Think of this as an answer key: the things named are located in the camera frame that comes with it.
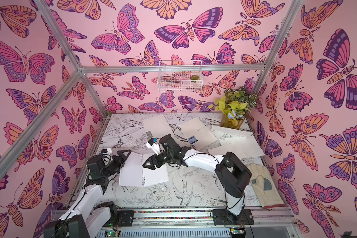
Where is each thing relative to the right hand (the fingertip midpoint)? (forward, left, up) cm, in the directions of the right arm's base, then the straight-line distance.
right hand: (148, 161), depth 79 cm
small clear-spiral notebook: (-2, +11, -13) cm, 18 cm away
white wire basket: (+49, -18, +20) cm, 56 cm away
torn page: (+30, -47, -14) cm, 58 cm away
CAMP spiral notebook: (+30, -28, -15) cm, 44 cm away
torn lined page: (+18, -60, -14) cm, 64 cm away
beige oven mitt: (-8, -64, -12) cm, 65 cm away
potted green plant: (+32, -49, +11) cm, 59 cm away
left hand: (+5, +11, -2) cm, 13 cm away
